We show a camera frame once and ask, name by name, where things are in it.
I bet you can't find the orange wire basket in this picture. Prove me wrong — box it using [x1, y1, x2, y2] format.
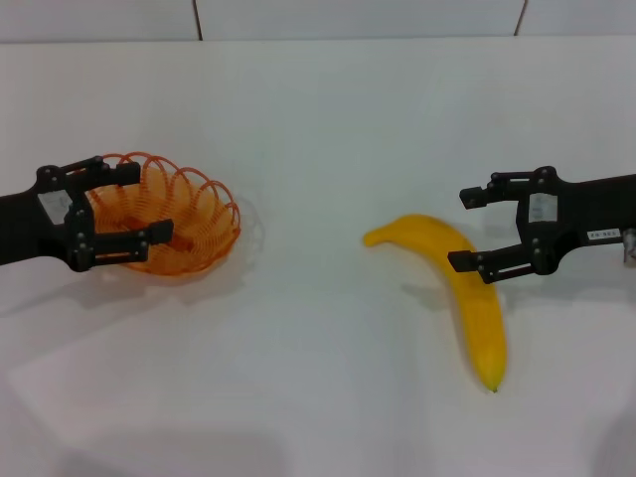
[86, 150, 243, 275]

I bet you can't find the yellow banana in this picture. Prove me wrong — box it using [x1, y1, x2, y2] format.
[362, 213, 508, 395]

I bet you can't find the silver metal plug fitting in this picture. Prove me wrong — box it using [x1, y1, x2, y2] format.
[621, 227, 636, 269]

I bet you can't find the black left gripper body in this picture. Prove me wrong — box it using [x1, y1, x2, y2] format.
[0, 165, 96, 273]

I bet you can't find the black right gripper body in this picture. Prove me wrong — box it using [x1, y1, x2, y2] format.
[516, 166, 636, 275]

